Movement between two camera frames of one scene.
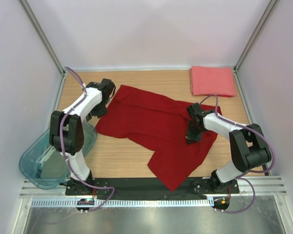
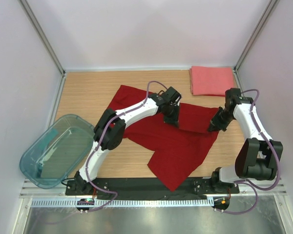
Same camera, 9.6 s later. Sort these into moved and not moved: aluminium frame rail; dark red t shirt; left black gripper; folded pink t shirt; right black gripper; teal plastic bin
Moved: right black gripper; left black gripper
Not moved: teal plastic bin; folded pink t shirt; dark red t shirt; aluminium frame rail
